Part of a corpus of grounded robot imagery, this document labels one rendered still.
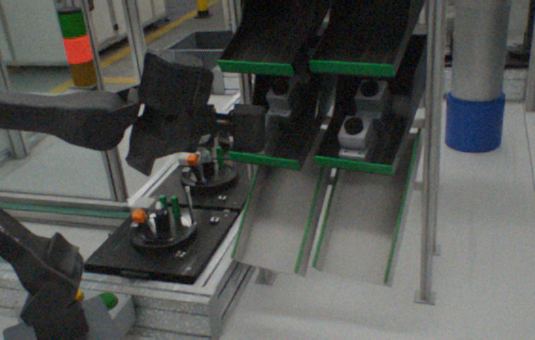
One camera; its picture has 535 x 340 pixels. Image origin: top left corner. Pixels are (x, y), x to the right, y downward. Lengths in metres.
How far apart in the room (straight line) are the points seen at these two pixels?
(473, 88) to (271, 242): 0.86
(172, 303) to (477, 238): 0.70
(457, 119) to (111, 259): 1.04
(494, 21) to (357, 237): 0.84
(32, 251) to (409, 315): 0.70
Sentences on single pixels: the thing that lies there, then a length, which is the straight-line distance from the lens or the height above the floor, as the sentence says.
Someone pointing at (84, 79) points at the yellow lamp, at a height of 1.27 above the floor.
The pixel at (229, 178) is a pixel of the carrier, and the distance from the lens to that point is 1.46.
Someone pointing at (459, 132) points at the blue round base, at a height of 0.92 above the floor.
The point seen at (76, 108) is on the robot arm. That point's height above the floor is 1.41.
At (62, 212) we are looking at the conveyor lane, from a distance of 1.54.
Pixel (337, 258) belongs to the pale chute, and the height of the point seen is 1.01.
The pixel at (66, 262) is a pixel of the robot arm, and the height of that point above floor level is 1.19.
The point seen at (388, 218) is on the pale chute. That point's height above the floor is 1.07.
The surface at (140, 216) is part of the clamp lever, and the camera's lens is 1.19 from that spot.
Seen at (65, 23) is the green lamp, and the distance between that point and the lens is 1.33.
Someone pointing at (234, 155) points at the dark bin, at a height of 1.20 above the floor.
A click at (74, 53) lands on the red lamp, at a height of 1.33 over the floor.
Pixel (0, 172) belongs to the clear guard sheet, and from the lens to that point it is 1.68.
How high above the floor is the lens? 1.63
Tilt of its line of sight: 26 degrees down
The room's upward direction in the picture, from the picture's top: 6 degrees counter-clockwise
